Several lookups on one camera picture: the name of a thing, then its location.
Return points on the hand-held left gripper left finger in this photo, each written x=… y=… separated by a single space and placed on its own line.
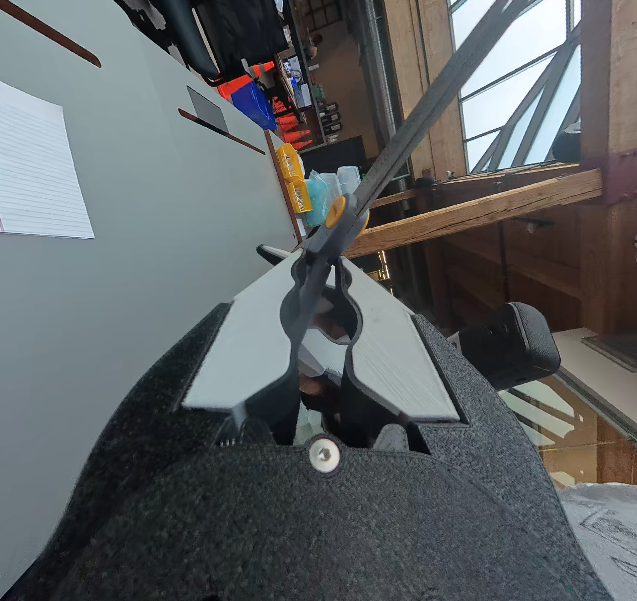
x=234 y=357

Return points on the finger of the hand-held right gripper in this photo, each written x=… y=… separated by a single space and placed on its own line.
x=276 y=253

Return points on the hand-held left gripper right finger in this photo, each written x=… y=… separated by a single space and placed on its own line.
x=398 y=362

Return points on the grey scissors with yellow pivot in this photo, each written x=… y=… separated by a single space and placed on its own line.
x=318 y=267

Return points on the grey desk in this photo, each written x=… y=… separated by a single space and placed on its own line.
x=149 y=262

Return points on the yellow plastic bin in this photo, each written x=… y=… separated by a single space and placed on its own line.
x=290 y=160
x=299 y=197

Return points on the teal plastic bag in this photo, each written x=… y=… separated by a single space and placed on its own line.
x=318 y=198

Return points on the blue plastic bin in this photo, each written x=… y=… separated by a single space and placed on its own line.
x=254 y=106

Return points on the wooden beam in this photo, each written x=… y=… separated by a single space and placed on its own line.
x=473 y=208

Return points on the large orange traffic cone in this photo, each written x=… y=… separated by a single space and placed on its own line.
x=244 y=81

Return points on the lined white paper sheet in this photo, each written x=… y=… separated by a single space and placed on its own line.
x=35 y=163

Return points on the large glass window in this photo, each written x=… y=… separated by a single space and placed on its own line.
x=507 y=63

